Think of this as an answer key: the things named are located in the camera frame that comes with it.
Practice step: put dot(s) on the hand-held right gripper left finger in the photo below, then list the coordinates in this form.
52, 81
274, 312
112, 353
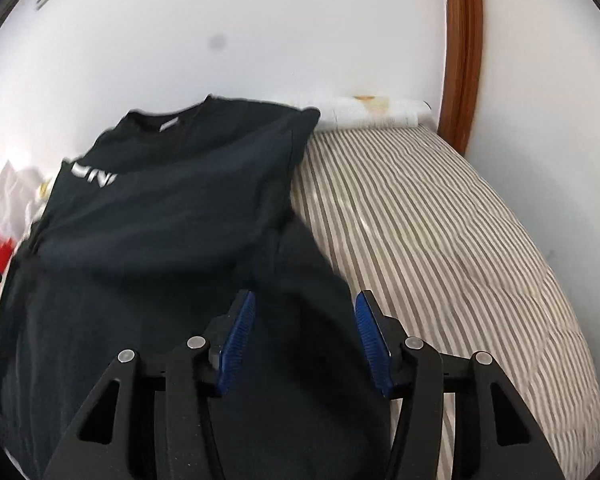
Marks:
237, 340

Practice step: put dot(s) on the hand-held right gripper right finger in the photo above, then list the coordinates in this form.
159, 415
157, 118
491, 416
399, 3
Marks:
372, 340

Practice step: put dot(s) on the black sweatshirt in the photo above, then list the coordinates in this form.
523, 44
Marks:
155, 235

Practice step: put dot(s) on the white plastic bag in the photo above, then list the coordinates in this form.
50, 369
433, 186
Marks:
15, 195

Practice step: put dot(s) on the striped mattress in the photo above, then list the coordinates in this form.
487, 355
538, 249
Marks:
430, 235

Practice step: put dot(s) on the wooden door frame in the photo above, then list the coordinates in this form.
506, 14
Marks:
462, 60

